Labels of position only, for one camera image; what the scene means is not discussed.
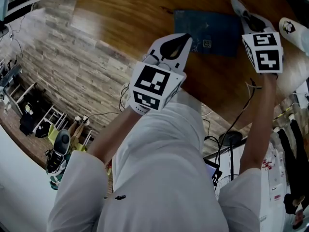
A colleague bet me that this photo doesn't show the black backpack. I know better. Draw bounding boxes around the black backpack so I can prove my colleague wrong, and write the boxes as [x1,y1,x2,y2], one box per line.
[19,102,37,136]

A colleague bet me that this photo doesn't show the teal bottle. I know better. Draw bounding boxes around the teal bottle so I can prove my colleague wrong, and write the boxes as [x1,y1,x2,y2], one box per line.
[49,179,61,191]

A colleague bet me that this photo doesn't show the person's right forearm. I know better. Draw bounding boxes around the person's right forearm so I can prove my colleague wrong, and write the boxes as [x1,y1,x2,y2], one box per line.
[239,72,278,176]

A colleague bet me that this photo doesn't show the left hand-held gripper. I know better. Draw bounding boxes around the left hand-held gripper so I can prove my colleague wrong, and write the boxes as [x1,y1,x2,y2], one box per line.
[128,33,193,116]

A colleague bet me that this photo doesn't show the white printed cup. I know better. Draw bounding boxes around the white printed cup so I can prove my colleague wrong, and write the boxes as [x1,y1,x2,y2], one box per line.
[279,17,309,53]

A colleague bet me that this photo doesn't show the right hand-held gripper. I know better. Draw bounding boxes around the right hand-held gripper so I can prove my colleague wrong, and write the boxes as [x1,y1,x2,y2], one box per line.
[241,12,284,75]

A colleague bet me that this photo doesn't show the white metal rack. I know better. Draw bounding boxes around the white metal rack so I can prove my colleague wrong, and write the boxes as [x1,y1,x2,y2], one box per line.
[32,105,68,136]

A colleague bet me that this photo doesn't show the dark blue notebook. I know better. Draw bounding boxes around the dark blue notebook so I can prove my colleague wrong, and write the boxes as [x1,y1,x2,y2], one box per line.
[173,9,243,58]

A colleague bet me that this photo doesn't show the yellow green paper bag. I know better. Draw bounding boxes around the yellow green paper bag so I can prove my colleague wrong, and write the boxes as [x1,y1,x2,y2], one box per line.
[47,123,60,146]

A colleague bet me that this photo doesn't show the black and white equipment case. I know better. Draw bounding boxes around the black and white equipment case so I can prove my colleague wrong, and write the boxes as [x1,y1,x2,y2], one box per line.
[45,150,67,176]

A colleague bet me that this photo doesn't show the black bag white print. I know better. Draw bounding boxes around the black bag white print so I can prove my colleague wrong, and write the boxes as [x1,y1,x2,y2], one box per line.
[35,122,51,139]

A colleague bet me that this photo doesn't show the black standing fan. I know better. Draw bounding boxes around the black standing fan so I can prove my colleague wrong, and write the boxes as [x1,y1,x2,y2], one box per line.
[214,130,243,199]

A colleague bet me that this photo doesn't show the person's white shirt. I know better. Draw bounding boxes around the person's white shirt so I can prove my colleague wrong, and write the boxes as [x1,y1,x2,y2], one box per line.
[47,102,263,232]

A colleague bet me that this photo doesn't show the person's light trousers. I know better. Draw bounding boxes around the person's light trousers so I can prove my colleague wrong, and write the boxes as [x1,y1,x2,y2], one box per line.
[177,90,204,120]

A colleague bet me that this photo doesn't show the white shelf frame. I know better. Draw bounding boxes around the white shelf frame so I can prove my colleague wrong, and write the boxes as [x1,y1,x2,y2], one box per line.
[3,82,38,117]

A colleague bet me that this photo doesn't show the person's left forearm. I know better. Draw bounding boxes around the person's left forearm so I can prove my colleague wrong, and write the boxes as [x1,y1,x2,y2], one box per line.
[87,106,140,165]

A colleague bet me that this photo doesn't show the black tablet device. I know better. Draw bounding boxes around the black tablet device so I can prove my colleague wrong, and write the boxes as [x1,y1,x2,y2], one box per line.
[204,157,223,186]

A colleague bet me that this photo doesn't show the grey rounded device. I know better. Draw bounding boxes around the grey rounded device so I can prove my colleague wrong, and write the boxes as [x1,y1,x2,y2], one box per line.
[52,129,72,157]

